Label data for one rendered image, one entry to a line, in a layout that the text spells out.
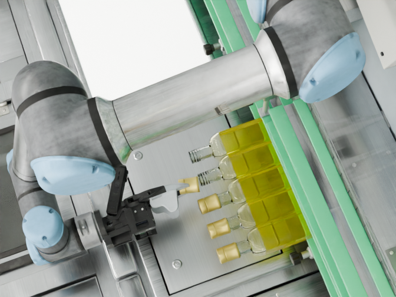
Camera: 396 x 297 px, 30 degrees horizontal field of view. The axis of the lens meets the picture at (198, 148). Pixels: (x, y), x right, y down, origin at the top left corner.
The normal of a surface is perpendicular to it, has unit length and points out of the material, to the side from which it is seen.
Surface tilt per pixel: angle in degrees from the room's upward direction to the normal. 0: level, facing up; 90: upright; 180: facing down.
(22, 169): 48
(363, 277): 90
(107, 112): 127
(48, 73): 103
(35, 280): 90
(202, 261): 90
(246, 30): 90
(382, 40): 0
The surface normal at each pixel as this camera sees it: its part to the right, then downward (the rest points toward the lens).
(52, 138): -0.23, -0.27
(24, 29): -0.02, -0.34
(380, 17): -0.94, 0.33
